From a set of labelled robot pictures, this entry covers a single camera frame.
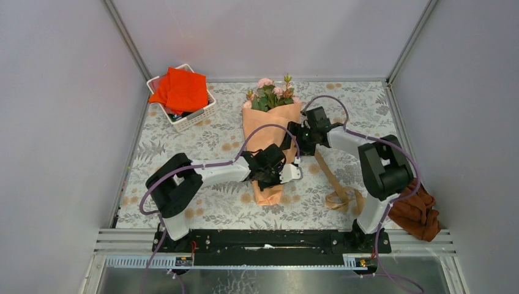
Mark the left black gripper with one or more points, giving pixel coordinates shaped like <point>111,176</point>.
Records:
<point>276,169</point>

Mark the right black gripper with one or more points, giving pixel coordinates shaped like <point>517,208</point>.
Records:
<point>305,150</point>

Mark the beige kraft wrapping paper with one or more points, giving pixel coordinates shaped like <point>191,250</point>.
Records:
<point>262,129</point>

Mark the pink fake flower bouquet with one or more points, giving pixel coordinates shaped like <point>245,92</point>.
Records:
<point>269,94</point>

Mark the tan ribbon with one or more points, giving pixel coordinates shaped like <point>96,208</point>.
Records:
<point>343,198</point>

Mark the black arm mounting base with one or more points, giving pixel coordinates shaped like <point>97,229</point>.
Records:
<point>271,247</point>

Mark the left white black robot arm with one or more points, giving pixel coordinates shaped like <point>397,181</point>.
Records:
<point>176,183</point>

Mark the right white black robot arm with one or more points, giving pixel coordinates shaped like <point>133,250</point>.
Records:
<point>385,166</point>

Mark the floral patterned table mat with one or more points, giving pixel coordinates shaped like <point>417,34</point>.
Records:
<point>220,137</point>

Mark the orange cloth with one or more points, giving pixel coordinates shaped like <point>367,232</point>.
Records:
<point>181,91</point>

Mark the brown cloth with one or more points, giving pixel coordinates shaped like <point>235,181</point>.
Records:
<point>417,215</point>

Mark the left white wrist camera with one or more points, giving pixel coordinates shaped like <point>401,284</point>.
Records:
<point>291,172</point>

